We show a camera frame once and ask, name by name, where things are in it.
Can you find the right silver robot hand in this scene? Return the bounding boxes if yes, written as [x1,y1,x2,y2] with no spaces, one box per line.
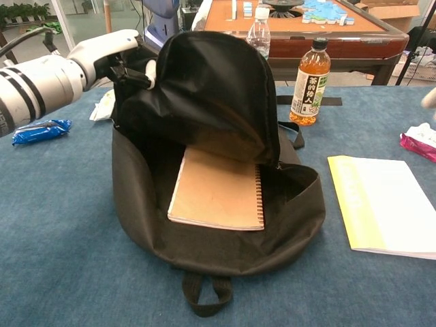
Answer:
[421,90,436,120]

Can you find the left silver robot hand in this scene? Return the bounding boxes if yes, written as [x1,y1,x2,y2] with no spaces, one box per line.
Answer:
[66,29,158,93]

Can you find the black backpack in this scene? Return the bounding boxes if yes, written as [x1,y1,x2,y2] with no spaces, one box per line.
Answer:
[111,30,326,317]

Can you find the brown spiral notebook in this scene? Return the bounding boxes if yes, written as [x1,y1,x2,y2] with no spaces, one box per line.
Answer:
[167,146,266,232]

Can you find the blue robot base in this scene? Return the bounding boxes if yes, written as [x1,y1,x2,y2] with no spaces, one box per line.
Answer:
[142,0,181,48]

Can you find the white snack bag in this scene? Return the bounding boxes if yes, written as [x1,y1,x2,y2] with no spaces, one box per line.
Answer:
[89,90,116,123]

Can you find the yellow and white book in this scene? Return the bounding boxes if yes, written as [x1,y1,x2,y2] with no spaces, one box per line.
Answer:
[326,155,436,261]

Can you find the white plastic basket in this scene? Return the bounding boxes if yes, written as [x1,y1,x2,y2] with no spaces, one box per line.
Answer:
[400,61,436,82]

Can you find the pink and white pouch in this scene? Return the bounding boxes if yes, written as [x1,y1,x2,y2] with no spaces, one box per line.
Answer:
[399,122,436,163]

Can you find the black tripod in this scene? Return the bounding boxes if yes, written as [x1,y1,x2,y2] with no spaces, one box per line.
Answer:
[394,0,436,86]

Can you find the green potted plants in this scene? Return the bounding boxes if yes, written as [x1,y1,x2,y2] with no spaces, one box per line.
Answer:
[0,2,52,25]

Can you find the cardboard box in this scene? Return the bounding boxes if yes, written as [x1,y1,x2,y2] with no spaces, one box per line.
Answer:
[360,0,425,33]

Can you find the brown mahjong table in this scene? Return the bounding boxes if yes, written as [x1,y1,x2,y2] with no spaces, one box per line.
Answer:
[190,0,409,86]

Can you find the blue cookie pack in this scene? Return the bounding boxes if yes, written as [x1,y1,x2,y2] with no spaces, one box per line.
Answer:
[12,119,73,146]

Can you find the amber tea bottle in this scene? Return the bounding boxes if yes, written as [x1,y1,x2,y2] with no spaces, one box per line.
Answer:
[289,37,332,127]

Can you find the clear water bottle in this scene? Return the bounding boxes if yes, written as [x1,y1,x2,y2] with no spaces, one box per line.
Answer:
[245,6,272,61]

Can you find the blue table mat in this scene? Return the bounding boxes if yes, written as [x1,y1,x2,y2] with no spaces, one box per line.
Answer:
[0,84,436,327]

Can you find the black mahjong table dial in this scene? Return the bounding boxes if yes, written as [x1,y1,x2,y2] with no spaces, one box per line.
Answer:
[262,0,304,18]

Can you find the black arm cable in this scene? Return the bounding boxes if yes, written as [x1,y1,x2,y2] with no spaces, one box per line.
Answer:
[0,26,59,59]

